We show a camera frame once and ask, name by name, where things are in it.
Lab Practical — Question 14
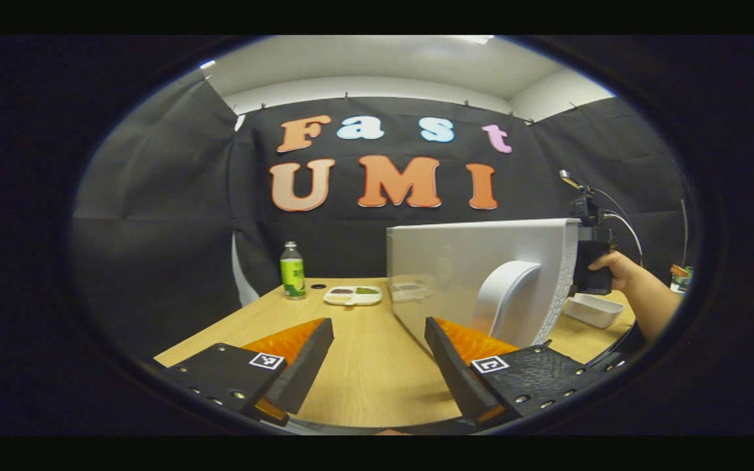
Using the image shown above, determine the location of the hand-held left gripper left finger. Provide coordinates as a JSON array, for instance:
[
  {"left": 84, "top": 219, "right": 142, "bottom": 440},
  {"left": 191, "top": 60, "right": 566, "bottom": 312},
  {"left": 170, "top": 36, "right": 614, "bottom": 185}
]
[{"left": 158, "top": 317, "right": 336, "bottom": 427}]

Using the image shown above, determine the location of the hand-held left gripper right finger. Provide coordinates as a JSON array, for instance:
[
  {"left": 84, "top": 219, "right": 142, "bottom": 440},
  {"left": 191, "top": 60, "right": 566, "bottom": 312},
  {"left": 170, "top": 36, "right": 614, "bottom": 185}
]
[{"left": 423, "top": 317, "right": 621, "bottom": 426}]

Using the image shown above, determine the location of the white microwave oven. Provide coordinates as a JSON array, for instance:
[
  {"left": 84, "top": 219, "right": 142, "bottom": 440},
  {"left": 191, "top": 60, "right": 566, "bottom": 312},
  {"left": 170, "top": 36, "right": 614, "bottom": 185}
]
[{"left": 386, "top": 218, "right": 582, "bottom": 351}]

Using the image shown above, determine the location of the white divided food tray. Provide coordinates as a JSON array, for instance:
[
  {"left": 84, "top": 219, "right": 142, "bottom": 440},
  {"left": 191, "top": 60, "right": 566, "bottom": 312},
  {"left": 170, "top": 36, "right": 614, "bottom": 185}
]
[{"left": 323, "top": 285, "right": 383, "bottom": 307}]

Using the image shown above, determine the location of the white rectangular dish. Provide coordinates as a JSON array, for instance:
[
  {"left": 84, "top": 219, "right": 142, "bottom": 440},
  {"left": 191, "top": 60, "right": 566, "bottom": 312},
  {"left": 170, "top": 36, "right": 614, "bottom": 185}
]
[{"left": 562, "top": 293, "right": 626, "bottom": 329}]

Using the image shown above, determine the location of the small colourful container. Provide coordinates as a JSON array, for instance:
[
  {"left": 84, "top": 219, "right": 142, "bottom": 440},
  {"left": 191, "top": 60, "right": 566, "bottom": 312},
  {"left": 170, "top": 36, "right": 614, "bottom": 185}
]
[{"left": 670, "top": 264, "right": 694, "bottom": 294}]

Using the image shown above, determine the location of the green label bottle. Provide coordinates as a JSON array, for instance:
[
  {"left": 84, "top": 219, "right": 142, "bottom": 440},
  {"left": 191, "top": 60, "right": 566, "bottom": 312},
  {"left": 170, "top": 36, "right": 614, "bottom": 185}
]
[{"left": 280, "top": 241, "right": 307, "bottom": 300}]

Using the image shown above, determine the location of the black backdrop cloth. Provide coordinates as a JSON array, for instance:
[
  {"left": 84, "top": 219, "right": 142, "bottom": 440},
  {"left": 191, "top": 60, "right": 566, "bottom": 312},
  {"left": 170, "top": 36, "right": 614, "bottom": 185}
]
[{"left": 71, "top": 71, "right": 695, "bottom": 360}]

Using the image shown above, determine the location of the white cable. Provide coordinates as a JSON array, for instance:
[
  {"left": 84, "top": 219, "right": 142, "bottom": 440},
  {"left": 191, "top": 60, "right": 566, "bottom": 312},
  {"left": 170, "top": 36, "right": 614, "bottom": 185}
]
[{"left": 603, "top": 211, "right": 643, "bottom": 266}]

